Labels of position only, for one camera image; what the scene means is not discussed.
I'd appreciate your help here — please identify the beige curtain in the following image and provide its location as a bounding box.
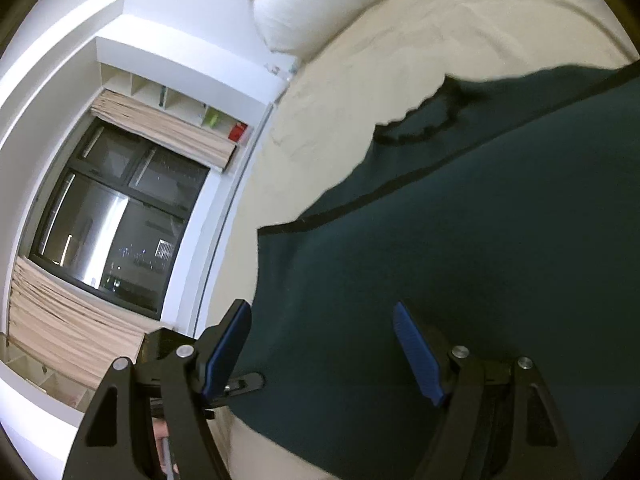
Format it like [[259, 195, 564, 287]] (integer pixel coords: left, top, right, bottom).
[[8, 90, 235, 388]]

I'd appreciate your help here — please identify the white wall shelf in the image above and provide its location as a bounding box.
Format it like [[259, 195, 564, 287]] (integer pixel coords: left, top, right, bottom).
[[100, 63, 252, 142]]

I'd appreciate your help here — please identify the red box on shelf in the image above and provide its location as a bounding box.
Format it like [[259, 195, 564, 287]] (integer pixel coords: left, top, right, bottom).
[[228, 122, 247, 143]]

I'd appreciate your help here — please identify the person's left hand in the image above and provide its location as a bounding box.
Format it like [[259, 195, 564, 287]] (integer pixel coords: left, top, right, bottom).
[[152, 418, 172, 474]]

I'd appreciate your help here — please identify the dark green garment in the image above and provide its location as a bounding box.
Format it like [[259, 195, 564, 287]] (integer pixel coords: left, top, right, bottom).
[[230, 64, 639, 479]]

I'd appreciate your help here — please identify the dark window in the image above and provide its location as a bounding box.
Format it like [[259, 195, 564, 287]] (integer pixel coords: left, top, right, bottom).
[[29, 119, 209, 320]]

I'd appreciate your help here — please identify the beige bed sheet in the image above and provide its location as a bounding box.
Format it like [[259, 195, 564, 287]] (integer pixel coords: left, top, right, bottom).
[[209, 0, 639, 479]]

